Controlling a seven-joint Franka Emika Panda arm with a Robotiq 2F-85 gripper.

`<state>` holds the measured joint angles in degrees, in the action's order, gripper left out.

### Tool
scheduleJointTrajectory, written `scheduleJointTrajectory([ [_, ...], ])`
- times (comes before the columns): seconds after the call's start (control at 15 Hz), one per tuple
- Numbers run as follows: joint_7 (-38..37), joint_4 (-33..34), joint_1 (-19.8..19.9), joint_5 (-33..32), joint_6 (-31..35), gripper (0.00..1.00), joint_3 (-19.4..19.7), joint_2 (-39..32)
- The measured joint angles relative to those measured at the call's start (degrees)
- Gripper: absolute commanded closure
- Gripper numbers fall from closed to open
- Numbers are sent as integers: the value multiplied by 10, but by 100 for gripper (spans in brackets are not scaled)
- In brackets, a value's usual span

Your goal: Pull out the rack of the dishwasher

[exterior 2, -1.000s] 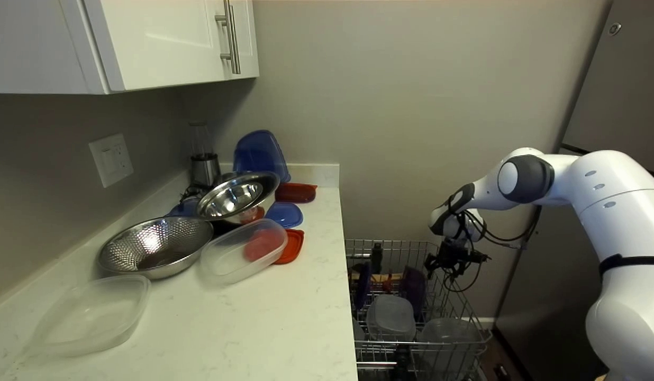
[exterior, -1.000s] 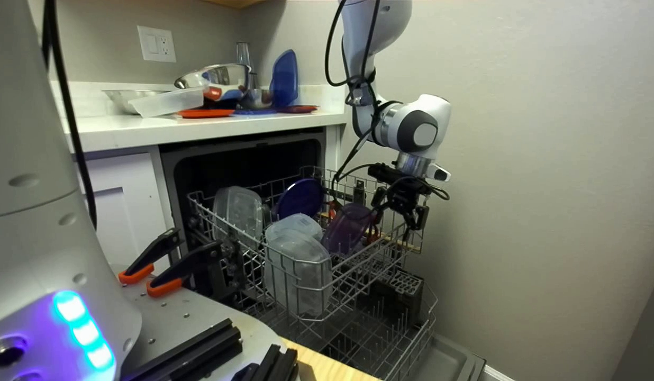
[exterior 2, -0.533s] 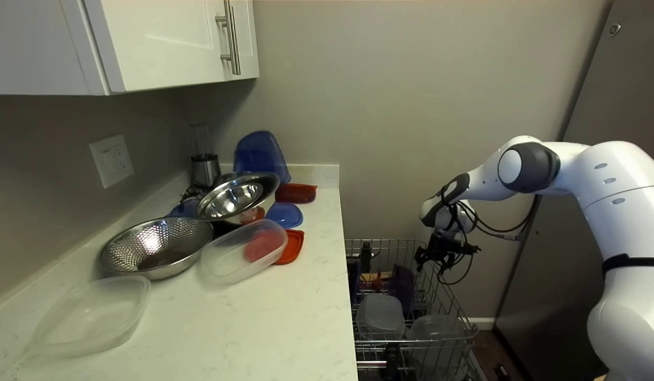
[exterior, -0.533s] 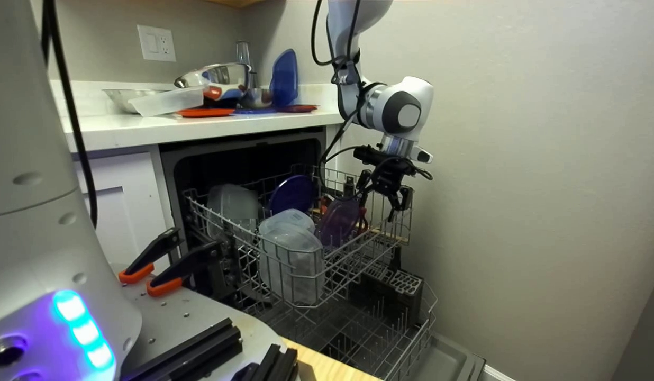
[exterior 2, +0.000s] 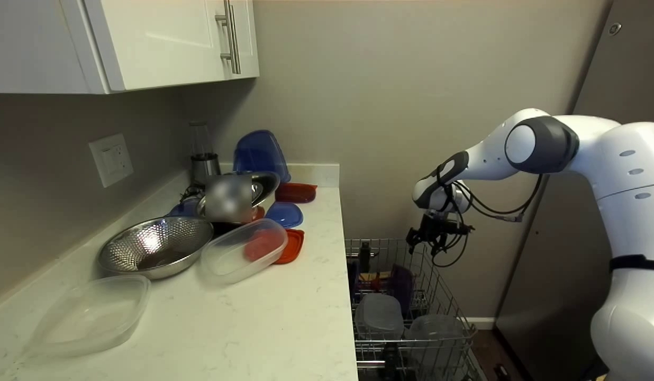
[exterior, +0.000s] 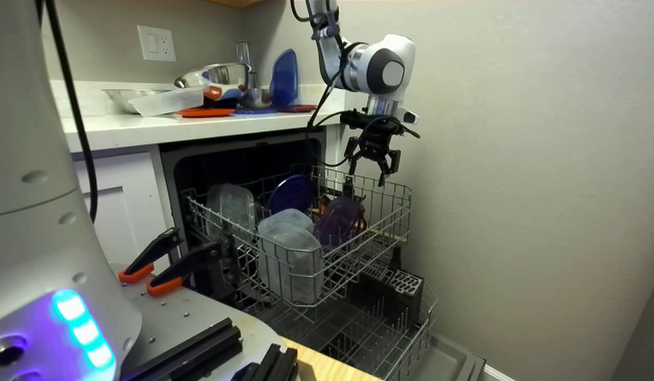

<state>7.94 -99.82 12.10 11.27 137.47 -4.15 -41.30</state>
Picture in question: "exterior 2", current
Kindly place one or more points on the steel blender with jar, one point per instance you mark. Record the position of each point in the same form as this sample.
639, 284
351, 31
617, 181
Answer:
203, 169

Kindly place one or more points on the white baseboard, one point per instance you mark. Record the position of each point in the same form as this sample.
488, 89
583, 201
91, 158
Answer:
480, 321

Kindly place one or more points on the grey refrigerator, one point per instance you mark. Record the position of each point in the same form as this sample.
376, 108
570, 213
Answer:
622, 56

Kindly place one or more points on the white wall outlet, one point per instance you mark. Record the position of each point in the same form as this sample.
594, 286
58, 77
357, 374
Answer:
110, 158

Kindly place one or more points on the blue plastic container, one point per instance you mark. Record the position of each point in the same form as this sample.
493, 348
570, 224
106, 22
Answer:
261, 155

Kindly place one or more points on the purple plastic cup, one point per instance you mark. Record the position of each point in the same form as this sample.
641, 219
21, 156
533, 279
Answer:
403, 286

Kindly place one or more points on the red plastic container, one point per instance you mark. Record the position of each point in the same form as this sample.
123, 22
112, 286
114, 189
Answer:
296, 190

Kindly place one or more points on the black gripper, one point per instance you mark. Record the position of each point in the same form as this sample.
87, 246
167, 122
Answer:
435, 228

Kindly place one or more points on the clear container with lid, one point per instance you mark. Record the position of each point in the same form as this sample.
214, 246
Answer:
382, 316

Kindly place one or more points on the clear round plastic container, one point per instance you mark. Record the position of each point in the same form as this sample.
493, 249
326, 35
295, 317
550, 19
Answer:
432, 331

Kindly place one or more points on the blue plastic lid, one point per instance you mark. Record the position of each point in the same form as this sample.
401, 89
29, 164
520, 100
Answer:
283, 213

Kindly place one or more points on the large steel bowl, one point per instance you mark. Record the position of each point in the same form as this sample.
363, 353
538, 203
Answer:
152, 246

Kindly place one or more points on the small steel bowl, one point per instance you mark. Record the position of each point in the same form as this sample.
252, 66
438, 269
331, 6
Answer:
237, 194

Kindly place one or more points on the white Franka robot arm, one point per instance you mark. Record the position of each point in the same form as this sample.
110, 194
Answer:
622, 175

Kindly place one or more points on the white wall cabinet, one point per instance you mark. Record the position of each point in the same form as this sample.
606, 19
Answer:
128, 42

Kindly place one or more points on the small red plastic lid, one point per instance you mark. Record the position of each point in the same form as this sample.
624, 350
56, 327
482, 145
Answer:
252, 213

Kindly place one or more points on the dark bottle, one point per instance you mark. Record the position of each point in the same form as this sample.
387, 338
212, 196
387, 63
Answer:
364, 256

